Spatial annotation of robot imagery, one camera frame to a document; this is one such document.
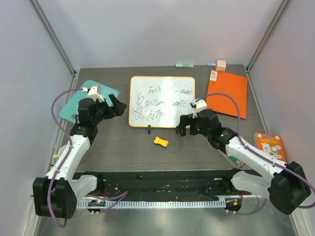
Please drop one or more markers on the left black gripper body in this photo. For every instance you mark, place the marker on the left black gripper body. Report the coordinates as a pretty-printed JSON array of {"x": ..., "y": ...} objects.
[{"x": 99, "y": 116}]

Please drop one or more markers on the green book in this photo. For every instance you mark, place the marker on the green book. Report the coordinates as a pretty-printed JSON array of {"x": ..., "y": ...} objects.
[{"x": 236, "y": 162}]

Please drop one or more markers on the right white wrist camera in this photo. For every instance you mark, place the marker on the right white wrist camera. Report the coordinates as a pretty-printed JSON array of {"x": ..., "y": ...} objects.
[{"x": 197, "y": 106}]

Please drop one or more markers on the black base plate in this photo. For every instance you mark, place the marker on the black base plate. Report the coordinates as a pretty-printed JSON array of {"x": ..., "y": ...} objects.
[{"x": 167, "y": 186}]

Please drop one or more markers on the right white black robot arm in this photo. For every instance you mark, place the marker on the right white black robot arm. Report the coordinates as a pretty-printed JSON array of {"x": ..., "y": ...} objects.
[{"x": 283, "y": 184}]

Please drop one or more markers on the yellow bone shaped eraser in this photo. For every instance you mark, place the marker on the yellow bone shaped eraser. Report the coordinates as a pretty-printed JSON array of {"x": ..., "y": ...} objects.
[{"x": 161, "y": 142}]

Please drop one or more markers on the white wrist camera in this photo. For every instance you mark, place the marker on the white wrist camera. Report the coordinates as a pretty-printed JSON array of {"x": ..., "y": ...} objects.
[
  {"x": 95, "y": 95},
  {"x": 197, "y": 106}
]

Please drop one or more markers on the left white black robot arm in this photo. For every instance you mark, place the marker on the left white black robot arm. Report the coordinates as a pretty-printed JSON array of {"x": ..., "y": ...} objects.
[{"x": 56, "y": 194}]

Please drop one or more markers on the orange folder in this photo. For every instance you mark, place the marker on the orange folder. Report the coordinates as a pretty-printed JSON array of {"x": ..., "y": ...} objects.
[{"x": 231, "y": 91}]

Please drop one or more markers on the orange book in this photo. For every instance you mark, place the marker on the orange book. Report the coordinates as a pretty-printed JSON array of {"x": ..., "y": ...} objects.
[{"x": 270, "y": 144}]

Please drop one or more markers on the teal cutting board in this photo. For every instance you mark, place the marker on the teal cutting board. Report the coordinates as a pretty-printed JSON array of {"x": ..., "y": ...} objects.
[{"x": 70, "y": 110}]

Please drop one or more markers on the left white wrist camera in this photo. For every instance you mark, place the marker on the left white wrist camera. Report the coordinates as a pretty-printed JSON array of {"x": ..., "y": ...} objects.
[{"x": 95, "y": 95}]

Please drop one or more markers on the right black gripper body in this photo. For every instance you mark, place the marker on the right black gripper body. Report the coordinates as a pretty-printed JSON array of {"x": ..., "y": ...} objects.
[{"x": 188, "y": 126}]

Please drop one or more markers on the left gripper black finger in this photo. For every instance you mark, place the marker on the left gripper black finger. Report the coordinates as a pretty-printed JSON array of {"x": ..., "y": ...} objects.
[
  {"x": 113, "y": 111},
  {"x": 116, "y": 102}
]

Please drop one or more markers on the yellow framed whiteboard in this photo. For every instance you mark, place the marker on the yellow framed whiteboard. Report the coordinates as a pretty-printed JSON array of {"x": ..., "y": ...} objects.
[{"x": 159, "y": 101}]

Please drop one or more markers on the pink cube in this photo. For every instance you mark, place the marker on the pink cube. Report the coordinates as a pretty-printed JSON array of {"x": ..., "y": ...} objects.
[{"x": 221, "y": 65}]

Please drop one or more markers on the green white eraser block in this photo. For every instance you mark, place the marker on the green white eraser block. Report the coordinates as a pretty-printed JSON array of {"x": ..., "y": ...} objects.
[{"x": 184, "y": 65}]

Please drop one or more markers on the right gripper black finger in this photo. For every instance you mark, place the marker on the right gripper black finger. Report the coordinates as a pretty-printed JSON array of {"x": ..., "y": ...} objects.
[
  {"x": 178, "y": 129},
  {"x": 184, "y": 122}
]

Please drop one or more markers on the pale yellow mug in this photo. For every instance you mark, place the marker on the pale yellow mug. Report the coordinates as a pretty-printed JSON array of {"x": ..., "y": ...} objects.
[{"x": 60, "y": 152}]

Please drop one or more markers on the slotted grey cable duct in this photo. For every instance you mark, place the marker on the slotted grey cable duct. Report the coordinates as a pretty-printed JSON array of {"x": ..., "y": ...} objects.
[{"x": 95, "y": 204}]

